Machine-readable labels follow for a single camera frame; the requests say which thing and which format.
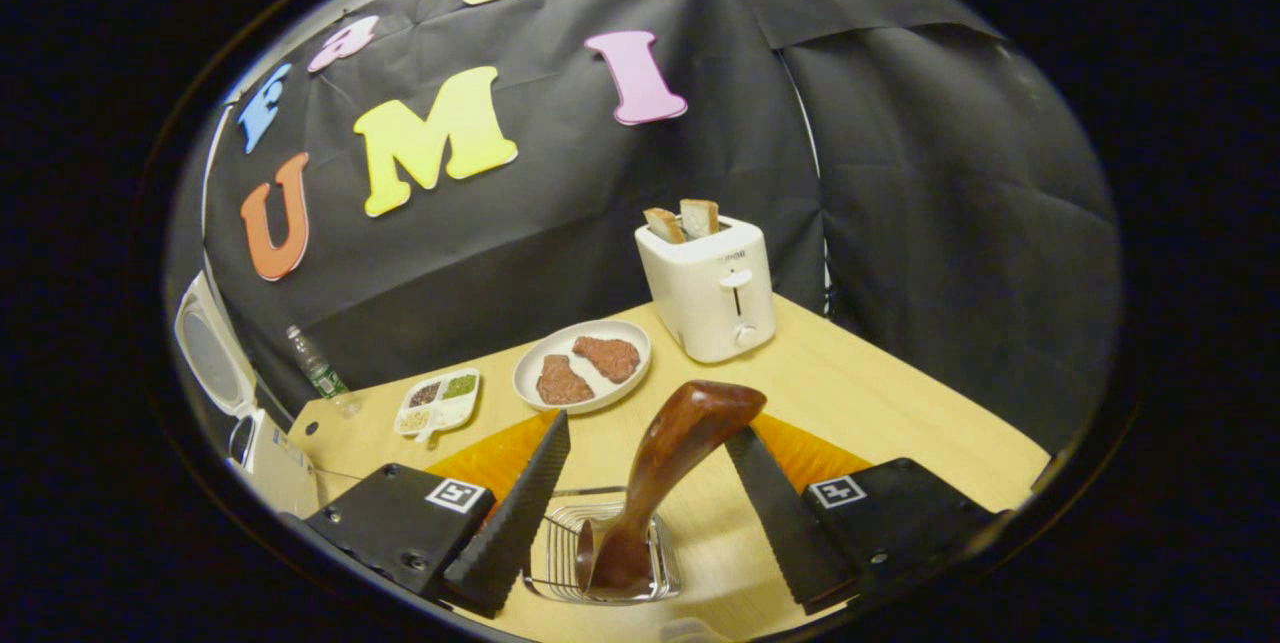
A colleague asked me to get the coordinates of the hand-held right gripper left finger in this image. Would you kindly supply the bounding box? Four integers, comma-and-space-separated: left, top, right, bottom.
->
300, 410, 573, 619

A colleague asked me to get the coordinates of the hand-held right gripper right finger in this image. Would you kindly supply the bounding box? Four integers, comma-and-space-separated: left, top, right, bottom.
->
725, 411, 1001, 614

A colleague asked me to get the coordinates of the metal wire chopstick holder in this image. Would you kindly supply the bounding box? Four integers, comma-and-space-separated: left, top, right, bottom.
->
522, 486, 683, 606

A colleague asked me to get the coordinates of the brown wooden spoon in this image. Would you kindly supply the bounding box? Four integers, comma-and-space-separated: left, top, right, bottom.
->
577, 380, 768, 596

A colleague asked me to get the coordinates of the white rice cooker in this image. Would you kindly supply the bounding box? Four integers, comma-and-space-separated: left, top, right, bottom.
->
172, 270, 321, 519

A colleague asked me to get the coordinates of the white divided grain dish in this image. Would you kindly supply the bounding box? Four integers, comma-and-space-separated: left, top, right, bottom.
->
394, 367, 482, 446

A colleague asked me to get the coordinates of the brown meat piece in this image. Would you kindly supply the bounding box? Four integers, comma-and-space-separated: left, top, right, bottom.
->
536, 354, 596, 406
572, 336, 642, 384

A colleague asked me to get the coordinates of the white round plate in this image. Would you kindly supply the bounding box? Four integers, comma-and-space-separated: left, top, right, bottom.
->
512, 319, 653, 414

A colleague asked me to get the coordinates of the white toaster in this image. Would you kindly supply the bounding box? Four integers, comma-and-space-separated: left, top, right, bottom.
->
634, 215, 777, 365

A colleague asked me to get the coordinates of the clear water bottle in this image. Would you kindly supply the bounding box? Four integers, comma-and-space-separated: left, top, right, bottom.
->
285, 325, 363, 416

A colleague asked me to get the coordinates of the black backdrop cloth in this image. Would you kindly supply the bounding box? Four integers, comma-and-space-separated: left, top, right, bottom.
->
165, 0, 1123, 454

